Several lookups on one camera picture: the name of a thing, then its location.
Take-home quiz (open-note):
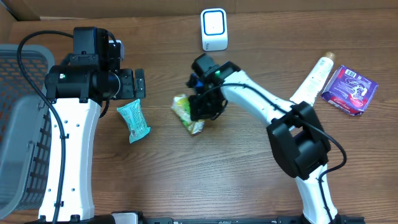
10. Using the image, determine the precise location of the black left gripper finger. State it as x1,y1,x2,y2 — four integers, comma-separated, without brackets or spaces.
135,68,145,84
134,84,146,98

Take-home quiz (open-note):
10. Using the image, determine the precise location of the green juice pouch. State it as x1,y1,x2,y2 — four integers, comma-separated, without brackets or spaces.
170,94,205,136

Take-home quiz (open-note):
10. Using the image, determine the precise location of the teal snack packet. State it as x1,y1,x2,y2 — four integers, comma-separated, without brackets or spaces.
116,99,150,144

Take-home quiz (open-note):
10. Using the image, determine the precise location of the white tube gold cap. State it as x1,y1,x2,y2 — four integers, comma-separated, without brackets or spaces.
289,52,335,106

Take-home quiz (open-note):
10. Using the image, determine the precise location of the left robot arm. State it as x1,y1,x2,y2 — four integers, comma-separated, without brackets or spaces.
37,27,146,224

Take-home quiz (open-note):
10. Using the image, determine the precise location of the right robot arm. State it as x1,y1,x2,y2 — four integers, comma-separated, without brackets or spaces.
187,54,338,223

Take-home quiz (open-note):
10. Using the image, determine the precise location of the white barcode scanner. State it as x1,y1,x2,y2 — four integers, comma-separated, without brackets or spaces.
200,8,228,52

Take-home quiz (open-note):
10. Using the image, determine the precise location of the grey plastic basket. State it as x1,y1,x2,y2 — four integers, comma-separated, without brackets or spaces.
1,44,51,218

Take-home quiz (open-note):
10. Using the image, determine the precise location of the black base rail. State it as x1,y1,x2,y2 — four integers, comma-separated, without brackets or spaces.
142,216,364,224

